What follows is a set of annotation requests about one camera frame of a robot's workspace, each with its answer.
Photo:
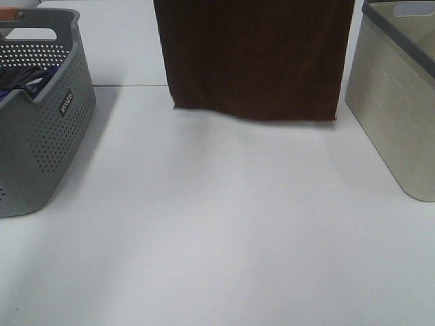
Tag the brown towel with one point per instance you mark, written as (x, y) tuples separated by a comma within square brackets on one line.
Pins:
[(258, 60)]

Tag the grey perforated laundry basket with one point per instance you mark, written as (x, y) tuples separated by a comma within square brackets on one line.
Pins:
[(47, 101)]

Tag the beige storage bin grey rim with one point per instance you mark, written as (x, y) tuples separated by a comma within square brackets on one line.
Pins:
[(391, 89)]

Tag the blue cloth in basket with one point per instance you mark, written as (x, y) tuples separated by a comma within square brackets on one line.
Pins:
[(40, 81)]

